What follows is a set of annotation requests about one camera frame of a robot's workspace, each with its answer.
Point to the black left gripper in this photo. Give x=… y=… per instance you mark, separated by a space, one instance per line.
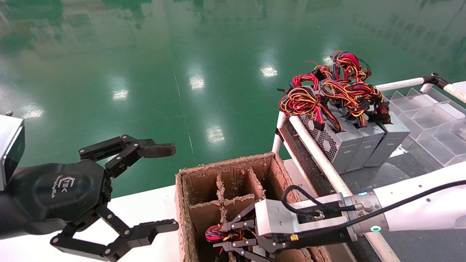
x=58 y=193

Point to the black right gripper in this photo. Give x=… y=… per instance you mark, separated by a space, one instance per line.
x=320 y=238

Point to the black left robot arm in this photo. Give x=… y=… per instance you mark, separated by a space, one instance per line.
x=5 y=218

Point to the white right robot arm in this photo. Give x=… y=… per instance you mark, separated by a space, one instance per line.
x=429 y=203

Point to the worn cardboard box with dividers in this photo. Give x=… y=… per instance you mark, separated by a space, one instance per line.
x=204 y=189

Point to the black foam edge strip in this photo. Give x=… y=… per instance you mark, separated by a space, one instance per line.
x=302 y=156

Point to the silver power supply, mesh side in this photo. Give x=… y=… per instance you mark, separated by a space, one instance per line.
x=327 y=145

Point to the clear acrylic divider tray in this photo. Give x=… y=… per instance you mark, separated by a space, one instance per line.
x=437 y=127

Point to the black pipe joint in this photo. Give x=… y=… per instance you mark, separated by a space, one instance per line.
x=437 y=80

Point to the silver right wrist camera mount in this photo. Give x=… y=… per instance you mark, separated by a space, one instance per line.
x=280 y=218

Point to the long white frame pipe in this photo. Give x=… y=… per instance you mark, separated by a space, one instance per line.
x=316 y=153

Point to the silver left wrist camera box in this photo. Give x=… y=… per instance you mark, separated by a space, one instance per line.
x=9 y=145

